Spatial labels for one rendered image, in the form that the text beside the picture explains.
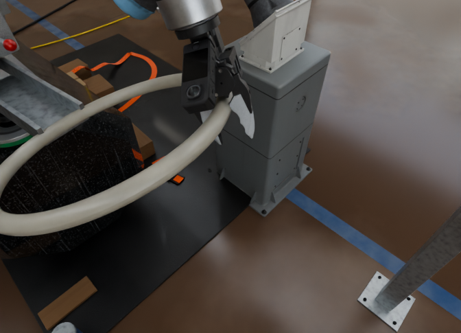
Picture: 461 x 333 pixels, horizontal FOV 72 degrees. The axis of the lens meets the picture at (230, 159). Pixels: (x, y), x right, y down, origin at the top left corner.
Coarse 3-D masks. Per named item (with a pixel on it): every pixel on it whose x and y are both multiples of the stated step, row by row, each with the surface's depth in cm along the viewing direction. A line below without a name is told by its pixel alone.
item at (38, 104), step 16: (0, 64) 95; (0, 80) 92; (16, 80) 92; (32, 80) 86; (0, 96) 87; (16, 96) 87; (32, 96) 87; (48, 96) 86; (64, 96) 79; (0, 112) 83; (16, 112) 75; (32, 112) 82; (48, 112) 82; (64, 112) 82; (32, 128) 72; (48, 144) 74
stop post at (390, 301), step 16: (448, 224) 103; (432, 240) 111; (448, 240) 106; (416, 256) 120; (432, 256) 114; (448, 256) 109; (400, 272) 134; (416, 272) 124; (432, 272) 118; (368, 288) 158; (384, 288) 147; (400, 288) 136; (416, 288) 129; (368, 304) 153; (384, 304) 151; (400, 304) 153; (384, 320) 148; (400, 320) 148
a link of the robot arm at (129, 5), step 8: (120, 0) 58; (128, 0) 57; (136, 0) 57; (144, 0) 57; (152, 0) 58; (120, 8) 59; (128, 8) 58; (136, 8) 59; (144, 8) 59; (152, 8) 60; (136, 16) 60; (144, 16) 61
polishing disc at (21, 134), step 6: (18, 126) 108; (0, 132) 106; (6, 132) 106; (12, 132) 106; (18, 132) 106; (24, 132) 106; (0, 138) 104; (6, 138) 104; (12, 138) 104; (18, 138) 105
